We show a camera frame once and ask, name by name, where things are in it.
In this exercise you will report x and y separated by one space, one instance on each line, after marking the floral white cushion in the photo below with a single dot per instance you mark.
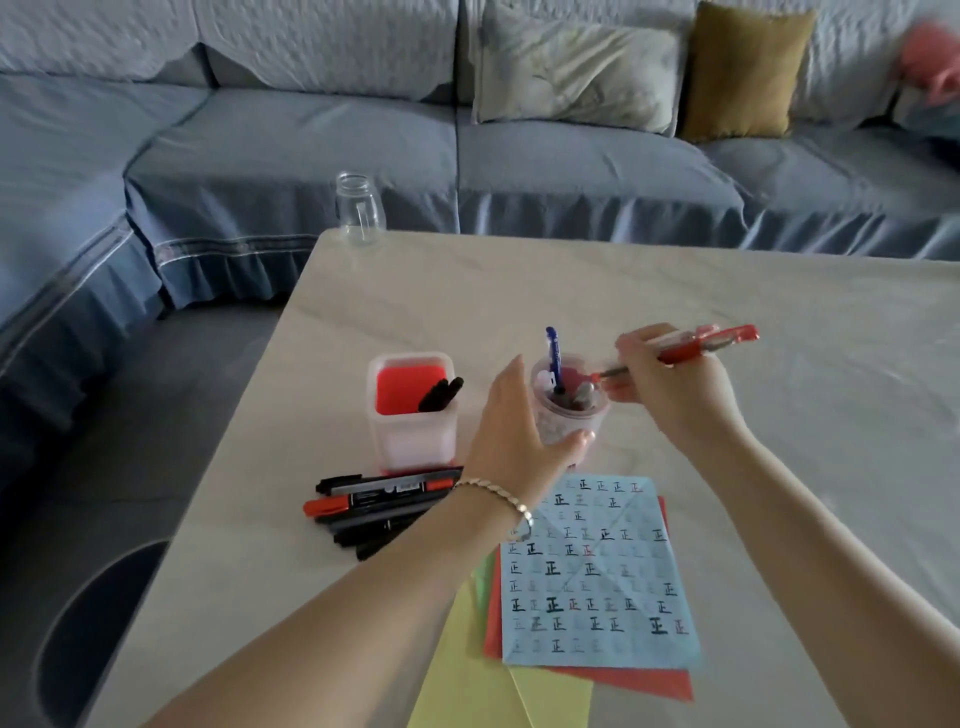
577 75

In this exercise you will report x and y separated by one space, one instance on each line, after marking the square white red pen holder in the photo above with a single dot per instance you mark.
412 442

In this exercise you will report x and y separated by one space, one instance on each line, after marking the black marker with barcode label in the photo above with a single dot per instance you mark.
367 532

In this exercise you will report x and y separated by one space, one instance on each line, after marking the green paper sheet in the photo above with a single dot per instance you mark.
486 577

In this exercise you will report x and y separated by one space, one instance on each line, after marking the person's right forearm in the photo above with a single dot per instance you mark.
847 570

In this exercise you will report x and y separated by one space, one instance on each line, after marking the thin black fineliner pen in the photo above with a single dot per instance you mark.
375 547

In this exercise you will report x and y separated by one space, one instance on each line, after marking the pink plush toy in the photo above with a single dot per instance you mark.
934 60

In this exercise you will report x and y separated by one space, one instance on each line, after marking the thin black pen with clip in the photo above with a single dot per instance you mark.
452 390

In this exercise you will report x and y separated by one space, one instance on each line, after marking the round pink pen holder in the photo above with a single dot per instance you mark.
555 424

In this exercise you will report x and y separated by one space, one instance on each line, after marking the yellow paper sheet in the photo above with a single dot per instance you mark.
465 682

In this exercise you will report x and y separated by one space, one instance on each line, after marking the mustard yellow cushion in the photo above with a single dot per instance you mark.
742 75

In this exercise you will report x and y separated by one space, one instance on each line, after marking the light blue cushion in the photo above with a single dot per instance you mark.
930 120

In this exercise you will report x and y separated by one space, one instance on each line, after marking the white pen with blue cap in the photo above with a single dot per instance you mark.
553 352

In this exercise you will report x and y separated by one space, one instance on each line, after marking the thick black grey marker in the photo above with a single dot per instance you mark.
375 511

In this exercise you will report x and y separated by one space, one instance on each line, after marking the blue covered sofa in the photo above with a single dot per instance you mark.
300 165

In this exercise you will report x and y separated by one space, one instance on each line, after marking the person's left forearm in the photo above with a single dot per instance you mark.
337 637

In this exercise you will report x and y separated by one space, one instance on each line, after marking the blue paper with writing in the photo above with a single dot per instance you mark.
615 645

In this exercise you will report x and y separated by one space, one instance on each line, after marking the red paper sheet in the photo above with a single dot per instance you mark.
645 682

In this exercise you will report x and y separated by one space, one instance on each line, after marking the clear glass jar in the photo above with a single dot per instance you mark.
360 214

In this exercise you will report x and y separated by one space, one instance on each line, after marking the black brush pen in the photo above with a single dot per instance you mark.
431 395

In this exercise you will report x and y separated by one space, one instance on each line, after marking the person's right hand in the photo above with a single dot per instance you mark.
682 397

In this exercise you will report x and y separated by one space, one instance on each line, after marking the person's left hand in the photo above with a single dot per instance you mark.
510 442

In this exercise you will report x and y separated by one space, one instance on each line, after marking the black marker pen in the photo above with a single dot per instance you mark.
337 484

